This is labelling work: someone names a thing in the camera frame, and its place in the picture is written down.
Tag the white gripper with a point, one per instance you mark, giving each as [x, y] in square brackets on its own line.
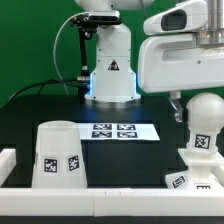
[173, 63]

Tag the white light bulb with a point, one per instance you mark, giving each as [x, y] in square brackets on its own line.
[205, 121]

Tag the white lamp base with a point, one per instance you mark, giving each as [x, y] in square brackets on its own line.
[198, 175]

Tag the white lamp shade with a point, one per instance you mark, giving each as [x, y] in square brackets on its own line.
[58, 157]

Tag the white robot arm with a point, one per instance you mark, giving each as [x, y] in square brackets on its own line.
[112, 80]

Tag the white marker sheet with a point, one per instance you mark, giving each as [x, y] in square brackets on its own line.
[118, 131]

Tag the white front rail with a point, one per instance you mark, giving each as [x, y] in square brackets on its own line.
[110, 202]

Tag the white left rail block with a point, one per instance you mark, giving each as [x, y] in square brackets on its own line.
[7, 163]

